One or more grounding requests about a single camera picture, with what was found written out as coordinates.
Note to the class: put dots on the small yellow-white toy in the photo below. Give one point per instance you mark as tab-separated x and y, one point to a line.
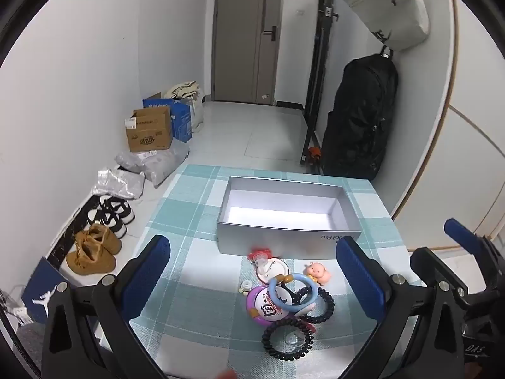
245	287

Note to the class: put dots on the grey door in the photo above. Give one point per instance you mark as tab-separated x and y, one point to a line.
236	47

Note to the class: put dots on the grey plastic parcel bag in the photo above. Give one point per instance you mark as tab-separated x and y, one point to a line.
158	162

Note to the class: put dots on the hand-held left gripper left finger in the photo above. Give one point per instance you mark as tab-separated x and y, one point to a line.
146	272

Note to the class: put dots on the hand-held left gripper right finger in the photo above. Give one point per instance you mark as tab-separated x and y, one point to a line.
361	276

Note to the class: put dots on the black and white sneaker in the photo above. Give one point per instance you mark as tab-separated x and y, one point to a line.
120	209
108	223

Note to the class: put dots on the silver cardboard box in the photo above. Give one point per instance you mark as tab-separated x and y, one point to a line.
276	213

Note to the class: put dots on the black metal rack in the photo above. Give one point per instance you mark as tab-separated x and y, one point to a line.
321	67

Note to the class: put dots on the beige tote bag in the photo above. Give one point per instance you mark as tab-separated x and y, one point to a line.
185	89

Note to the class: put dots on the teal plaid tablecloth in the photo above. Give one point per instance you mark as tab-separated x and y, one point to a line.
197	284

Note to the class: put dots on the white printed round badge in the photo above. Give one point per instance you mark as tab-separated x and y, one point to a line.
266	304

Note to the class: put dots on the tan suede boot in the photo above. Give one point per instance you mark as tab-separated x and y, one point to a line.
86	258
108	239

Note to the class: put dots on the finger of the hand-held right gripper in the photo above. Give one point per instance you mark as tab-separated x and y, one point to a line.
428	264
457	229

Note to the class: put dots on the large black bag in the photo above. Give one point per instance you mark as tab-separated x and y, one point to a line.
359	118

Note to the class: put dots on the white tote bag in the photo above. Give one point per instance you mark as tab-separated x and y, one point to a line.
386	12

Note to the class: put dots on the pink pig toy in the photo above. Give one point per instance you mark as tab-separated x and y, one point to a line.
316	273

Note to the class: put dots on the brown cardboard box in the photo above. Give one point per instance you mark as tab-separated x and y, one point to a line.
152	132

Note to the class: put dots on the small orange item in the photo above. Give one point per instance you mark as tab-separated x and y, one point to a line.
314	154

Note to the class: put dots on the white pin badge back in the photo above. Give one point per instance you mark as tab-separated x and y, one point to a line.
274	269

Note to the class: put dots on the blue bag with white logo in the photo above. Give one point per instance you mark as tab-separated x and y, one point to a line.
43	296

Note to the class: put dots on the silver plastic parcel bag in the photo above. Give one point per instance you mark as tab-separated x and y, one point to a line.
118	183

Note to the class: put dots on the blue cardboard box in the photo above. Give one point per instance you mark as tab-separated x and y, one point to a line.
182	122

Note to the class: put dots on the white wardrobe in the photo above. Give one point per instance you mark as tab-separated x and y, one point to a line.
465	106

